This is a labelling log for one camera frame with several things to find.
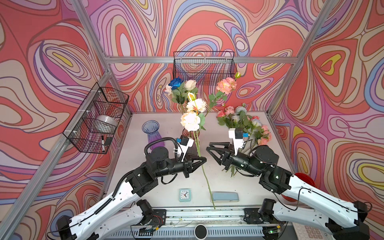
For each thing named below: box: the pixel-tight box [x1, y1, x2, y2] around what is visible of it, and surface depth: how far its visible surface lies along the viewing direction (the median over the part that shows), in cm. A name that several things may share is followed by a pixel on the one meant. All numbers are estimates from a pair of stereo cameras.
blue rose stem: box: [168, 77, 188, 115], surface depth 72 cm
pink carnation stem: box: [204, 71, 242, 118], surface depth 72 cm
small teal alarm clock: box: [179, 188, 192, 202], surface depth 80 cm
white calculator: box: [292, 222, 335, 240], surface depth 69 cm
